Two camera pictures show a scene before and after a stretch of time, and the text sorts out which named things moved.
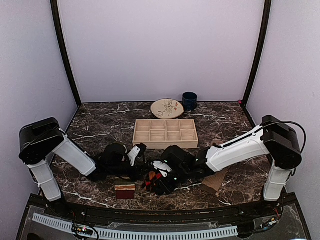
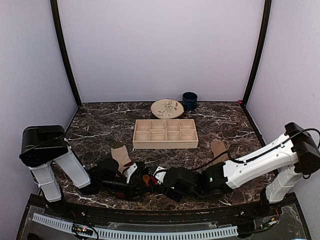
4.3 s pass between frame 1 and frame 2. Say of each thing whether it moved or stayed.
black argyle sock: moved
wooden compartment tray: stayed
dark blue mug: stayed
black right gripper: moved
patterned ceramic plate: stayed
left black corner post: stayed
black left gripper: moved
